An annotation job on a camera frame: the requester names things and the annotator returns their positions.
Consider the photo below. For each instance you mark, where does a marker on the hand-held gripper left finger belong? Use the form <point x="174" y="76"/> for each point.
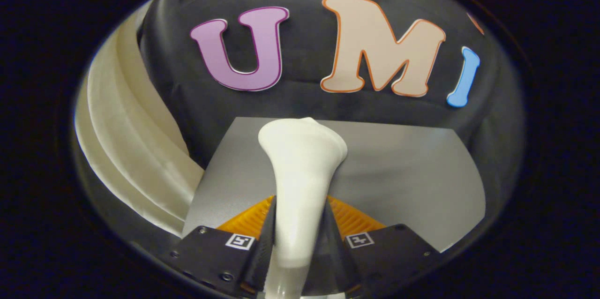
<point x="265" y="247"/>

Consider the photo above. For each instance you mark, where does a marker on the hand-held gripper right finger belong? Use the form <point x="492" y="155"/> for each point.
<point x="337" y="257"/>

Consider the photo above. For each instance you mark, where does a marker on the white garment steamer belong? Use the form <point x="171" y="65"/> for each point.
<point x="300" y="172"/>

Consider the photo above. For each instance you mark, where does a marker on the cream button-up shirt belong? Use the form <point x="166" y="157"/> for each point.
<point x="126" y="139"/>

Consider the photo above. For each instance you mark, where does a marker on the grey and white cabinet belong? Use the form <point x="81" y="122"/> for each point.
<point x="412" y="172"/>

